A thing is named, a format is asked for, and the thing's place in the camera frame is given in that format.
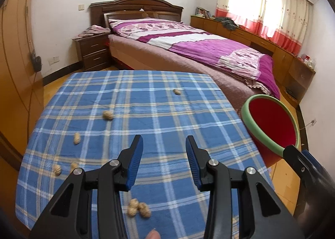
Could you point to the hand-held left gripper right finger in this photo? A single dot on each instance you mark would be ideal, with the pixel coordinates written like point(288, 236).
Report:
point(195, 165)

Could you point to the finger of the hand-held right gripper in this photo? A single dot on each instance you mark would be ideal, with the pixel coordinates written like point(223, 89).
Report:
point(312, 162)

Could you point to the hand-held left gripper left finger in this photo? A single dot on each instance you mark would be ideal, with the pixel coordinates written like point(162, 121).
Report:
point(136, 160)

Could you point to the red bucket with green rim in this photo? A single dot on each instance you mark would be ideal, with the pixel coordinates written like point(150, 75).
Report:
point(269, 121)

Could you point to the person's left hand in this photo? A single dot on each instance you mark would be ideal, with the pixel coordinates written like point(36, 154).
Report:
point(153, 235)

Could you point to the peanut in shell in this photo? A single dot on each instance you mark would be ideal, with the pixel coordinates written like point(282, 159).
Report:
point(144, 209)
point(56, 169)
point(134, 203)
point(131, 212)
point(74, 167)
point(107, 115)
point(178, 91)
point(76, 139)

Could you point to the black item on shelf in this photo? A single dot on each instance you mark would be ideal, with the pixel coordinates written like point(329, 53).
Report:
point(292, 91)

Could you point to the jars on cabinet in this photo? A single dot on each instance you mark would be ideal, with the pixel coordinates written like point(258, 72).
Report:
point(306, 60)

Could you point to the bed with pink sheet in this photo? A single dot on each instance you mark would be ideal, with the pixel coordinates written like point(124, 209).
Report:
point(162, 61)

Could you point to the dark wooden nightstand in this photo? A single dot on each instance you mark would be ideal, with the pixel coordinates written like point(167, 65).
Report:
point(91, 50)

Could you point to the purple floral quilt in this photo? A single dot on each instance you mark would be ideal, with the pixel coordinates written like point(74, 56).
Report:
point(209, 48)

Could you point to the long wooden cabinet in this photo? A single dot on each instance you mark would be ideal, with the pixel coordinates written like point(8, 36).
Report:
point(261, 40)

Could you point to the pink cloth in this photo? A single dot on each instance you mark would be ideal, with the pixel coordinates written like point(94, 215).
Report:
point(91, 31)

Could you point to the black hanging pouch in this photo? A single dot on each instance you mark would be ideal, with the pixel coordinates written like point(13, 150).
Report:
point(36, 63)

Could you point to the grey clothes pile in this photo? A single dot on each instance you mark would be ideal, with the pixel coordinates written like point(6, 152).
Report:
point(227, 23)

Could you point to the wooden wardrobe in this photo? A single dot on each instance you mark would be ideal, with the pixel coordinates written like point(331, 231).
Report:
point(15, 71)

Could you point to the cream and red curtains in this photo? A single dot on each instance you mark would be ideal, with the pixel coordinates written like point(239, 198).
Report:
point(274, 14)

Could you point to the row of upright books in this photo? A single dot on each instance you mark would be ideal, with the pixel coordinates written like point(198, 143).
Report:
point(202, 13)

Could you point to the dark wooden headboard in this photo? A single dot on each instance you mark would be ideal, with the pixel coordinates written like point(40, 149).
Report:
point(136, 3)

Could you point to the wall socket with plug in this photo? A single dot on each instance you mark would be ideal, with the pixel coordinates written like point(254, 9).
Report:
point(313, 121)

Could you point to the low wall socket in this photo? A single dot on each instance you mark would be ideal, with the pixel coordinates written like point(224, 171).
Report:
point(53, 60)

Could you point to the wall light switch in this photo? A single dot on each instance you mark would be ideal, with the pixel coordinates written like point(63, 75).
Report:
point(81, 7)

